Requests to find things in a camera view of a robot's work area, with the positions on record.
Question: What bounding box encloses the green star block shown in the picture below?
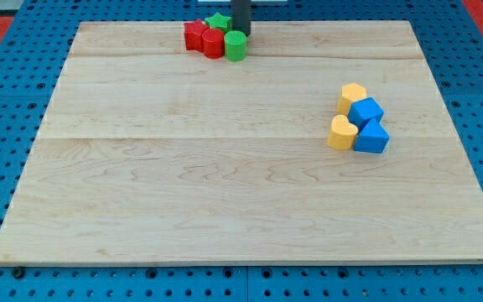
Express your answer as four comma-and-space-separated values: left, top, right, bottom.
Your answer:
205, 13, 232, 34

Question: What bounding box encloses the blue cube block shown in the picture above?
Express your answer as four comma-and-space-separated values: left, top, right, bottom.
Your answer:
347, 97, 385, 130

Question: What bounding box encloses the yellow hexagon block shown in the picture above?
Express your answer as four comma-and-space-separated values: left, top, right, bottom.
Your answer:
337, 82, 367, 116

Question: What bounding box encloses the wooden board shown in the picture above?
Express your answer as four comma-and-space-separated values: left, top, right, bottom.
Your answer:
0, 21, 483, 267

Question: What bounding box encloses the green cylinder block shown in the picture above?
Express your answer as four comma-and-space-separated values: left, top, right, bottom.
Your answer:
224, 30, 247, 61

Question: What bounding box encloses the yellow heart block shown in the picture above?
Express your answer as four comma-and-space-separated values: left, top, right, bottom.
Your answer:
327, 114, 359, 150

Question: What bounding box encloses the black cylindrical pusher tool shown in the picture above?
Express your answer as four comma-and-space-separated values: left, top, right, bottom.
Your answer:
231, 0, 252, 36

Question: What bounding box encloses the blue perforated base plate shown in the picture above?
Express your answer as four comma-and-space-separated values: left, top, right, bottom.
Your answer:
0, 0, 483, 301

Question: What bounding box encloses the red cylinder block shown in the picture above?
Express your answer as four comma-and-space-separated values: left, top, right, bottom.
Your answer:
201, 28, 225, 59

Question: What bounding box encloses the blue triangle block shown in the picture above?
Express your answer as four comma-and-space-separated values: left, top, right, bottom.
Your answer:
353, 118, 390, 154

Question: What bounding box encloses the red star block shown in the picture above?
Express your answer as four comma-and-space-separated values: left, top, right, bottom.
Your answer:
184, 18, 209, 52

